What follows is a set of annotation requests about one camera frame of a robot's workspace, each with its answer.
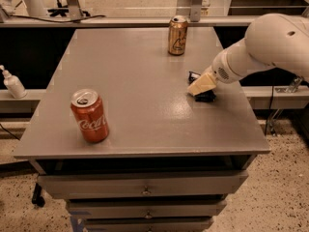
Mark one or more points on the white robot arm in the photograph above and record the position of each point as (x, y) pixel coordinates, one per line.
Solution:
(270, 41)

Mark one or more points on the bottom grey drawer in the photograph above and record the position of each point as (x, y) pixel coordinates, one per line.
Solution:
(163, 224)

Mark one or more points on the grey drawer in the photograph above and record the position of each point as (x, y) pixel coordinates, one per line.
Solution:
(143, 184)
(163, 224)
(147, 208)

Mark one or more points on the black office chair base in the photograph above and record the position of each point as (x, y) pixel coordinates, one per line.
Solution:
(59, 10)

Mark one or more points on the top grey drawer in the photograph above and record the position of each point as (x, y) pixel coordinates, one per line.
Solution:
(143, 184)

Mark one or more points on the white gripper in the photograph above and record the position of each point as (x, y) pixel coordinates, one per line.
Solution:
(220, 70)

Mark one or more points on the white pump bottle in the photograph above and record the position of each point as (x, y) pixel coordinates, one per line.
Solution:
(13, 84)

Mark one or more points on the gold soda can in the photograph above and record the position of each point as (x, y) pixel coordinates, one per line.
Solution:
(177, 35)

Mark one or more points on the red Coca-Cola can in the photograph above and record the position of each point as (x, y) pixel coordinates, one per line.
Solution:
(87, 108)

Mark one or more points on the dark blue rxbar wrapper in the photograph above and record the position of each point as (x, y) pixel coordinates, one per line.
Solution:
(208, 96)

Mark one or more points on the grey drawer cabinet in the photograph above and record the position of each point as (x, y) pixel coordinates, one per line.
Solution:
(154, 124)

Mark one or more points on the middle grey drawer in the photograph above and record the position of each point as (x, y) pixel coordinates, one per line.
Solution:
(147, 208)

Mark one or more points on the black caster wheel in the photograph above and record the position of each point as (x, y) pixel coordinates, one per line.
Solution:
(37, 198)

